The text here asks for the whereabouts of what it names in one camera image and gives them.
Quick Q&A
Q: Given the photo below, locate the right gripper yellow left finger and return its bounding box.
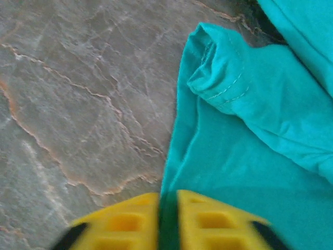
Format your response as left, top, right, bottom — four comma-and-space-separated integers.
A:
52, 192, 160, 250

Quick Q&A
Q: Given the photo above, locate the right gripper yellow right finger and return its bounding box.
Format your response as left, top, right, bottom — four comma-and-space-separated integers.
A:
176, 189, 291, 250

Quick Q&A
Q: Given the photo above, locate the teal printed t-shirt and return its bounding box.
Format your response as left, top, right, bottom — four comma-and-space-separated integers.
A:
159, 0, 333, 250

